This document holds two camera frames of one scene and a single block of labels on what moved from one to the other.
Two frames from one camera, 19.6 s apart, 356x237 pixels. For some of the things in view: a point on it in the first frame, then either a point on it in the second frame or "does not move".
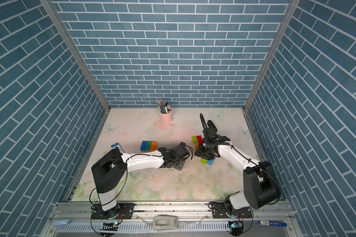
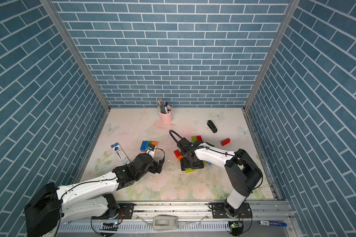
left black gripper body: (178, 165) to (152, 168)
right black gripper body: (204, 151) to (186, 163)
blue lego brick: (143, 145) does not move
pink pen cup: (167, 118) does not move
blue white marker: (272, 223) does not move
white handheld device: (165, 222) does not move
